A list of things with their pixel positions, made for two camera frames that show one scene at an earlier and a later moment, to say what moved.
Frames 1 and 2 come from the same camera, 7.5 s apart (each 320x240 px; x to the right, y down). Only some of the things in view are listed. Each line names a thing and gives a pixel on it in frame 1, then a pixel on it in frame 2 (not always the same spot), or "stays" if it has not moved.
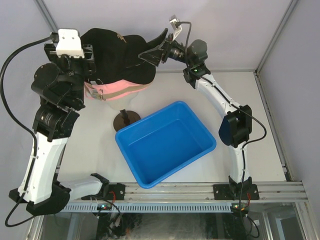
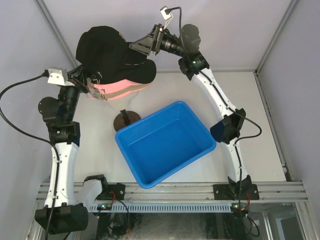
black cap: [116, 57] stays
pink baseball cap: [107, 94] stays
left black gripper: [87, 63] -> [76, 76]
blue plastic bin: [165, 141] stays
